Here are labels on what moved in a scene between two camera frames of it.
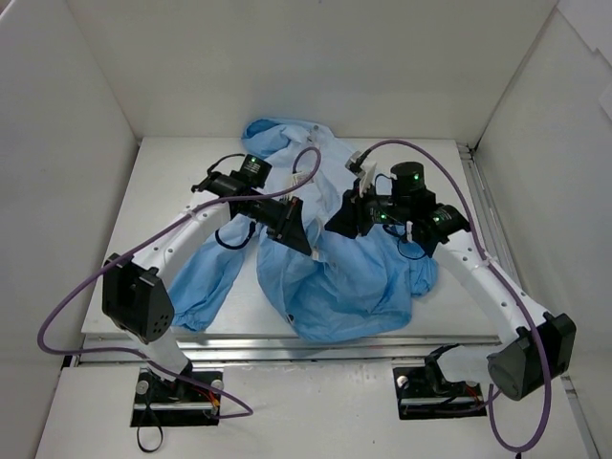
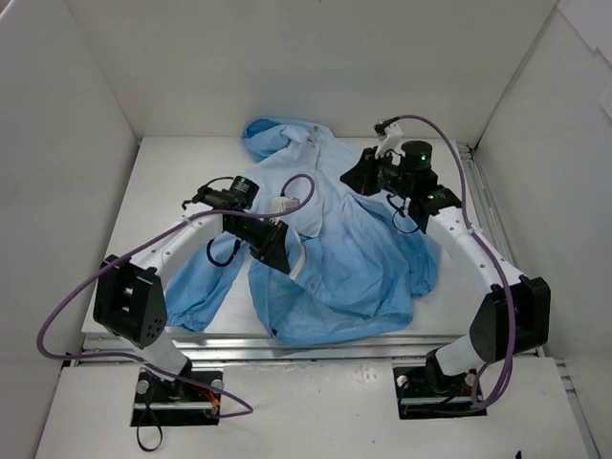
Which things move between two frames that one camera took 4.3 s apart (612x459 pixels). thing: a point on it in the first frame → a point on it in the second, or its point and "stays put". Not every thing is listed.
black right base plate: (420, 397) stays put
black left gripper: (285, 219) → (267, 243)
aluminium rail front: (206, 349) stays put
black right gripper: (357, 210) → (373, 167)
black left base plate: (160, 402) stays put
